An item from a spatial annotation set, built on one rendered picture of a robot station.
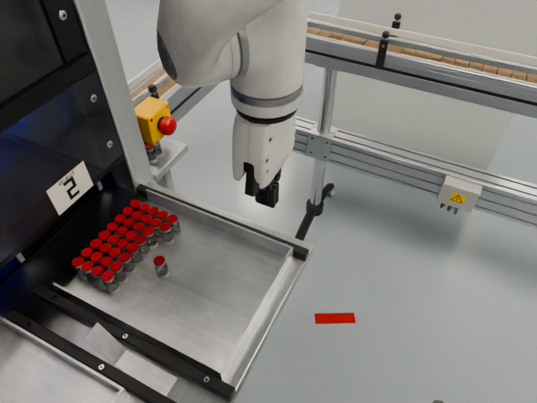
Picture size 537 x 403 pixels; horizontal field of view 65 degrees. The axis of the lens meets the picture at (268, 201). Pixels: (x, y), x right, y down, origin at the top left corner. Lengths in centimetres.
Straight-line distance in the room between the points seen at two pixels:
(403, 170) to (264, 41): 123
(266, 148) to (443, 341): 144
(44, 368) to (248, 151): 49
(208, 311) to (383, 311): 115
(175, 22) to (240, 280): 52
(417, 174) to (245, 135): 117
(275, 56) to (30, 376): 61
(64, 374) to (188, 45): 56
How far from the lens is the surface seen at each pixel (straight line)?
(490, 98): 139
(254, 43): 42
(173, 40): 39
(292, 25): 44
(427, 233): 212
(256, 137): 49
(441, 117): 216
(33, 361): 81
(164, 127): 93
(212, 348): 73
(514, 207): 166
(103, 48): 80
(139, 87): 122
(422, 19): 198
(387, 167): 162
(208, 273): 80
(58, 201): 81
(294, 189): 218
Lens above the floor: 154
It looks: 47 degrees down
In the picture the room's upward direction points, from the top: straight up
